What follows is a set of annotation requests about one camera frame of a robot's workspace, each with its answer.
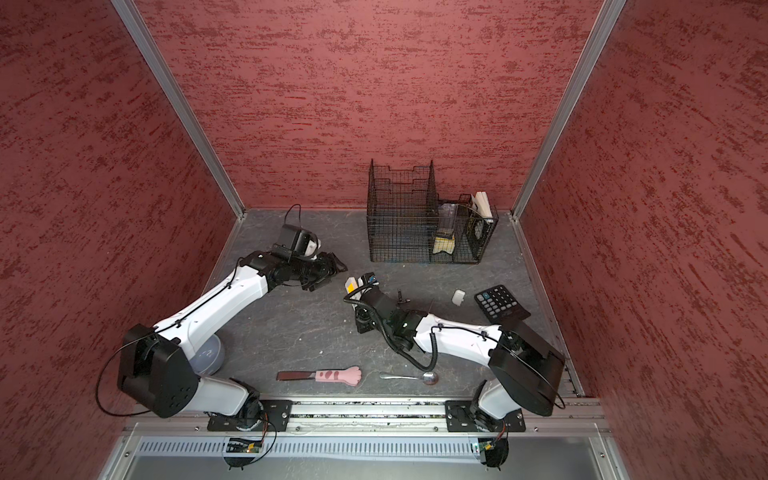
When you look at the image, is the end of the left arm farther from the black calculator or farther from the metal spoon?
the black calculator

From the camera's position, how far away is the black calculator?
3.01 ft

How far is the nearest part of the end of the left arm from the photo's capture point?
0.71 m

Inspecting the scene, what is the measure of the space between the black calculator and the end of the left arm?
20.4 inches

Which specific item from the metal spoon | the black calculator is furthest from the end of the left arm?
the black calculator
